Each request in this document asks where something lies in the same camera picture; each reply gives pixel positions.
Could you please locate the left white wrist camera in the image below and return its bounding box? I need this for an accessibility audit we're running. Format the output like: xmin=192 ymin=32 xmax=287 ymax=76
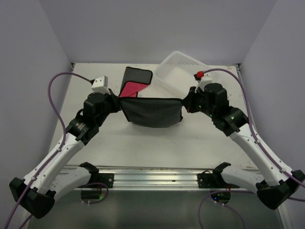
xmin=91 ymin=75 xmax=110 ymax=94

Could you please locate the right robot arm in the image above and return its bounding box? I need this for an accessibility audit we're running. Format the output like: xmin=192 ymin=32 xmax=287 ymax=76
xmin=183 ymin=83 xmax=305 ymax=210

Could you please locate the grey and yellow towel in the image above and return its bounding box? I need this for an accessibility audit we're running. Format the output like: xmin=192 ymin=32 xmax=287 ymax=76
xmin=120 ymin=97 xmax=183 ymax=128

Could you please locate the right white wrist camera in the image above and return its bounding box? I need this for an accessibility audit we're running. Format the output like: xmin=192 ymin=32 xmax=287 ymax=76
xmin=193 ymin=71 xmax=213 ymax=92

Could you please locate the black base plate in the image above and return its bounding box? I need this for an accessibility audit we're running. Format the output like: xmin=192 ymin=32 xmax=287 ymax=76
xmin=197 ymin=170 xmax=232 ymax=189
xmin=90 ymin=173 xmax=114 ymax=188

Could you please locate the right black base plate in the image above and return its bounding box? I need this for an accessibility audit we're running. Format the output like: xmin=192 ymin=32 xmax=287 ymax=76
xmin=197 ymin=170 xmax=232 ymax=189

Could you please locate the grey and pink towel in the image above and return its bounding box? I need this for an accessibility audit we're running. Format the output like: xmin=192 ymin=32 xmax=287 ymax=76
xmin=119 ymin=67 xmax=153 ymax=98

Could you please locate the aluminium mounting rail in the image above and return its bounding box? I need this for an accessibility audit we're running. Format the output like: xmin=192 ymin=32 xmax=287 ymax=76
xmin=61 ymin=167 xmax=263 ymax=191

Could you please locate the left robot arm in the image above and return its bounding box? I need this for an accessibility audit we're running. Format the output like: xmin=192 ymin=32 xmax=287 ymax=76
xmin=9 ymin=90 xmax=120 ymax=219

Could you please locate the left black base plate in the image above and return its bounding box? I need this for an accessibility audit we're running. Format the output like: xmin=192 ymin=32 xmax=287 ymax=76
xmin=90 ymin=173 xmax=114 ymax=188

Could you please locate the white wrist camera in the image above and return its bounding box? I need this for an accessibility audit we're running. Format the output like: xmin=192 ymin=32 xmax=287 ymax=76
xmin=91 ymin=75 xmax=110 ymax=94
xmin=193 ymin=71 xmax=213 ymax=92

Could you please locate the white plastic basket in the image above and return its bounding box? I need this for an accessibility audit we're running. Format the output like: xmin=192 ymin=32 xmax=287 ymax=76
xmin=153 ymin=51 xmax=211 ymax=99

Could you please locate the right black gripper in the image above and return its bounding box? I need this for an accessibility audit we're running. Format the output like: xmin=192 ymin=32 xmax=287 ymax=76
xmin=182 ymin=85 xmax=216 ymax=118

